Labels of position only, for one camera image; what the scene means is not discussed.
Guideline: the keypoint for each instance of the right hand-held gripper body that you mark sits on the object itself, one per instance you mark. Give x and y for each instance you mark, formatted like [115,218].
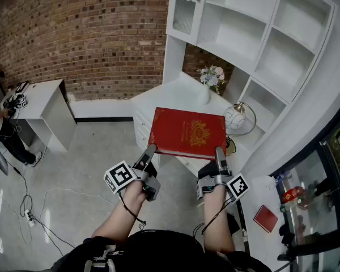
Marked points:
[215,181]

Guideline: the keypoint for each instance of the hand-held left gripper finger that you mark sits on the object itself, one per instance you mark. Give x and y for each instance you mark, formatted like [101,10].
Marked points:
[146,156]

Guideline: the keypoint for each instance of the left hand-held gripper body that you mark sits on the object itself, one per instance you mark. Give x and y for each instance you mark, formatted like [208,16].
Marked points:
[120,177]

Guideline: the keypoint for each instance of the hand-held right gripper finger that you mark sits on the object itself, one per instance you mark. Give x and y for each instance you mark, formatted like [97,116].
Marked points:
[222,160]

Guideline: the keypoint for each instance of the white card with red edge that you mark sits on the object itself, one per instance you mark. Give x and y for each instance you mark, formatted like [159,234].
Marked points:
[187,132]

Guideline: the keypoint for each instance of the person's right forearm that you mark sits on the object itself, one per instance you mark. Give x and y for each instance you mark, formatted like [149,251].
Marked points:
[216,225]

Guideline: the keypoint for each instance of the person's left forearm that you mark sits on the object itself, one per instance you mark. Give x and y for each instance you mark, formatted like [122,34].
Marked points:
[122,220]

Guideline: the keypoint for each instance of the small plain red book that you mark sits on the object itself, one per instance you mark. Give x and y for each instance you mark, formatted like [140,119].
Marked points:
[265,218]

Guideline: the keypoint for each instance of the gold lamp with white globe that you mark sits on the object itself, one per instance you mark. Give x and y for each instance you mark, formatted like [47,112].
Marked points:
[234,117]

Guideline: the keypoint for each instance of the clear plastic bottle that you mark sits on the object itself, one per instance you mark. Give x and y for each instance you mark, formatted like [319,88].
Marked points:
[283,176]

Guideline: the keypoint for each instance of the white flower vase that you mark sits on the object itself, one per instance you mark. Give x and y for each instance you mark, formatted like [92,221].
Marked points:
[205,95]

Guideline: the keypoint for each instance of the red bottle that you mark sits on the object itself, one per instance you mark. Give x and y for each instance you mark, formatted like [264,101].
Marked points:
[293,195]

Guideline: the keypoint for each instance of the green capped plastic bottle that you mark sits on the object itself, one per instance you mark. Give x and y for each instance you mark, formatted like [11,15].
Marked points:
[290,207]

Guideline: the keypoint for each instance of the person's black shirt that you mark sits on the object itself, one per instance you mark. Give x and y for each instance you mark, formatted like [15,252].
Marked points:
[158,251]

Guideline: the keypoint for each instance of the pale flower bouquet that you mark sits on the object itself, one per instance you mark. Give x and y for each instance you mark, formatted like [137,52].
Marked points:
[212,76]

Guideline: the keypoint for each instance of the white power strip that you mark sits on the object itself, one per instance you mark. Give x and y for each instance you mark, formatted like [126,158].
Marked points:
[30,218]

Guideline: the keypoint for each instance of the small white table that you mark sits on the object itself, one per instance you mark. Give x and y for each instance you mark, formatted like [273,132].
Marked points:
[45,101]

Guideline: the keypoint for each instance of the white hutch shelf unit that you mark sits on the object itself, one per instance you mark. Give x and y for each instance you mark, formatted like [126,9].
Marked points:
[289,58]

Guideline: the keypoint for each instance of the tall glass cabinet door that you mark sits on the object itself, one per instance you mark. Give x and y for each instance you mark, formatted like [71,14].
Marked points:
[184,17]

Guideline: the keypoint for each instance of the black window frame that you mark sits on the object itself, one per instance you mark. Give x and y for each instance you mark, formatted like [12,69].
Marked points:
[333,186]

